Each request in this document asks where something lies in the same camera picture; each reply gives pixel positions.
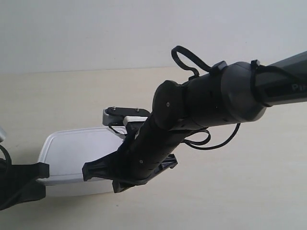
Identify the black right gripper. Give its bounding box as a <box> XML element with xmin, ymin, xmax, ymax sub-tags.
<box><xmin>82</xmin><ymin>115</ymin><xmax>189</xmax><ymax>193</ymax></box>

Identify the white lidded plastic container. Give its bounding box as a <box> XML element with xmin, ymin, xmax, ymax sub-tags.
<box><xmin>38</xmin><ymin>126</ymin><xmax>126</xmax><ymax>197</ymax></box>

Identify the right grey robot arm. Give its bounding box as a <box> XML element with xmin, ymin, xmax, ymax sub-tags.
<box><xmin>82</xmin><ymin>46</ymin><xmax>307</xmax><ymax>193</ymax></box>

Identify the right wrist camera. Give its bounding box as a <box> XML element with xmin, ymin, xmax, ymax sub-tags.
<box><xmin>102</xmin><ymin>106</ymin><xmax>150</xmax><ymax>127</ymax></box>

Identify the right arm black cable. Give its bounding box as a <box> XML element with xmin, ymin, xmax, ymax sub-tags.
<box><xmin>171</xmin><ymin>45</ymin><xmax>307</xmax><ymax>151</ymax></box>

